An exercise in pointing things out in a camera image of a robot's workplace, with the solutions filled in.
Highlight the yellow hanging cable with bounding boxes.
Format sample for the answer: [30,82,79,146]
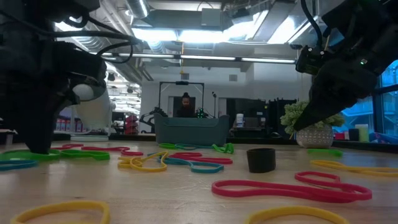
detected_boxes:
[179,41,185,75]

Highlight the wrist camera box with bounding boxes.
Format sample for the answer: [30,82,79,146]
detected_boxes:
[294,45,326,76]
[70,55,109,94]

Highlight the bright green rubber band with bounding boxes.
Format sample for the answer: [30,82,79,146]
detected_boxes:
[211,142,235,154]

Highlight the long blue rubber band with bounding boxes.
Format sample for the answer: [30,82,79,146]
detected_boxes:
[147,152,225,174]
[175,143,216,150]

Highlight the black cabinet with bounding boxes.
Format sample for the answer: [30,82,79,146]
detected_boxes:
[225,97,299,139]

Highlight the black round cup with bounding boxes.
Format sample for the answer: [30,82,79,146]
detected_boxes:
[246,147,277,174]

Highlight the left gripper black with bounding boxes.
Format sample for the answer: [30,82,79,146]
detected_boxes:
[0,40,75,155]

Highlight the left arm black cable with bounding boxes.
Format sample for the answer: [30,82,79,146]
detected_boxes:
[52,12,142,65]

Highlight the shelf of small products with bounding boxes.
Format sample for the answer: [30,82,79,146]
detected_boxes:
[55,117,84,133]

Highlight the black gantry frame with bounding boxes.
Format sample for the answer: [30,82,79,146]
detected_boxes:
[157,80,206,119]

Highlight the linear ceiling light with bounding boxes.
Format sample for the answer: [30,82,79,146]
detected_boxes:
[90,52,297,65]

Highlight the person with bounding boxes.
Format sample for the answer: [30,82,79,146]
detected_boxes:
[176,91,197,119]

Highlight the yellow-green container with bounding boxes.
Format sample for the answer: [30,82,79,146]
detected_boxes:
[354,123,370,143]

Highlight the grey ceiling box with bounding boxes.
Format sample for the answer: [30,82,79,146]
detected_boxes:
[200,7,223,27]

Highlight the red shelf items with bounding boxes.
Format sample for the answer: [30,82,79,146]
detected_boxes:
[124,113,139,135]

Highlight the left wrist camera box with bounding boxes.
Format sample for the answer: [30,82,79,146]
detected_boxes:
[70,55,109,94]

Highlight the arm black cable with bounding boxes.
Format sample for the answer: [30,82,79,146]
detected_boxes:
[52,12,142,65]
[300,0,326,50]

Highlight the teal plastic bin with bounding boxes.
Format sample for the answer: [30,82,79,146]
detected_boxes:
[153,113,231,147]

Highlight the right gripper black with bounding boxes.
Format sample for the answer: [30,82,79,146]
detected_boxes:
[292,33,398,132]

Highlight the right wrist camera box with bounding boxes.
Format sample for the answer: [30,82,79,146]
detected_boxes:
[294,45,326,76]

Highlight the yellow rubber band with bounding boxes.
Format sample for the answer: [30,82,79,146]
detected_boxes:
[117,151,170,173]
[10,200,349,224]
[309,159,398,179]

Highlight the green plant in white pot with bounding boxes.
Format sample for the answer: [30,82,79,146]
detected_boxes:
[279,99,346,149]

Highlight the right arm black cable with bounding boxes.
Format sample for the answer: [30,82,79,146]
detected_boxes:
[300,0,326,50]

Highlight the long teal rubber band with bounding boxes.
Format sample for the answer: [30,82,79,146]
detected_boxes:
[0,159,39,172]

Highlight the silver air duct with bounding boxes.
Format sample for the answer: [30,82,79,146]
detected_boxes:
[124,0,150,20]

